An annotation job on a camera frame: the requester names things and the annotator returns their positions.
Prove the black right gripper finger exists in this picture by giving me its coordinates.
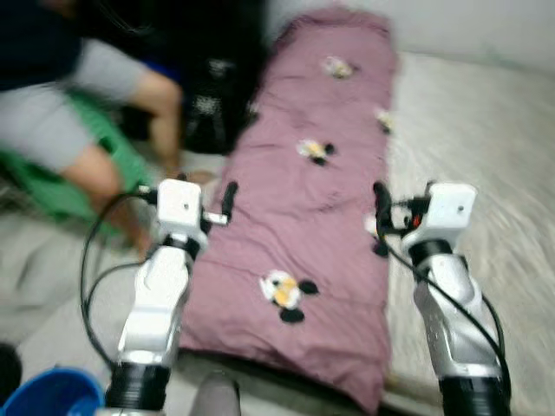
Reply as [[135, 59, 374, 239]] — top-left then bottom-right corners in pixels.
[[373, 180, 394, 235]]

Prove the pink quilt with cartoon print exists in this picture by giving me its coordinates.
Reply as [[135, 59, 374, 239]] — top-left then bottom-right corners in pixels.
[[178, 7, 402, 415]]

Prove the black bag with white print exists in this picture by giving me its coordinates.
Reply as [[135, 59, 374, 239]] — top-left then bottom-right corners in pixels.
[[184, 48, 265, 157]]

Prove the white quilted mattress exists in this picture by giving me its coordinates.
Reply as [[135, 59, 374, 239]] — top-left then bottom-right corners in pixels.
[[382, 52, 555, 408]]

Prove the green plastic stool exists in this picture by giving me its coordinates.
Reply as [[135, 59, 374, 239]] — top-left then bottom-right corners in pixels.
[[0, 91, 157, 224]]

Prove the grey left robot leg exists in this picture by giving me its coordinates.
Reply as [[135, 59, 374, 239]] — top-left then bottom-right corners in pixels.
[[191, 371, 244, 416]]

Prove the person in grey shorts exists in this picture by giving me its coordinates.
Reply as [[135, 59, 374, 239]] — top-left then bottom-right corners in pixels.
[[0, 0, 218, 257]]

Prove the blue plastic bucket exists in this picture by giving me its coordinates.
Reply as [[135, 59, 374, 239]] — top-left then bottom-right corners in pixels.
[[0, 367, 107, 416]]

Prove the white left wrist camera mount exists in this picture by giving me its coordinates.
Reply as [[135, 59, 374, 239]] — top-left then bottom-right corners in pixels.
[[156, 178, 205, 239]]

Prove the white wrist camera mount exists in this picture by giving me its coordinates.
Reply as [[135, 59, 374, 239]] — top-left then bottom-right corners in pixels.
[[156, 178, 205, 239], [403, 182, 478, 248]]

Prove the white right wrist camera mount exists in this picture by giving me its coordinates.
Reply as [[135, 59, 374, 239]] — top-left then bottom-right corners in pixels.
[[403, 182, 478, 248]]

